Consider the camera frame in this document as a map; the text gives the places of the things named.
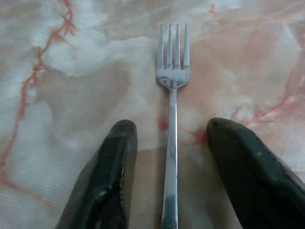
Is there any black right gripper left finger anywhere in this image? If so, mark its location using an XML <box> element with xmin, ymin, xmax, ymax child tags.
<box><xmin>55</xmin><ymin>119</ymin><xmax>138</xmax><ymax>229</ymax></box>

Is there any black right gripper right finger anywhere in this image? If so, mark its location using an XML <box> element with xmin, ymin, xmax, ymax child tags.
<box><xmin>206</xmin><ymin>117</ymin><xmax>305</xmax><ymax>229</ymax></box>

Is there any silver metal fork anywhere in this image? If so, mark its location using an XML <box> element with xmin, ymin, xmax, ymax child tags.
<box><xmin>156</xmin><ymin>23</ymin><xmax>191</xmax><ymax>229</ymax></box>

